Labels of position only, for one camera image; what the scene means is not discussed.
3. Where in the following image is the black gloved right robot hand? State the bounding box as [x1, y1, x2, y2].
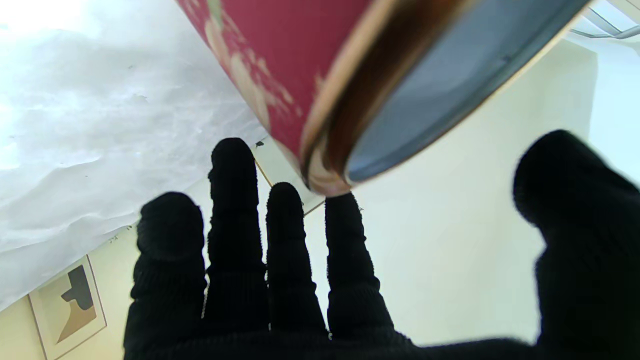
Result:
[123, 130, 640, 360]

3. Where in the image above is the red floral tea tin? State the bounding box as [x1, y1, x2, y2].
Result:
[175, 0, 593, 197]

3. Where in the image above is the framed picture with dark shape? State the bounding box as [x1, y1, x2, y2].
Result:
[27, 255, 107, 360]

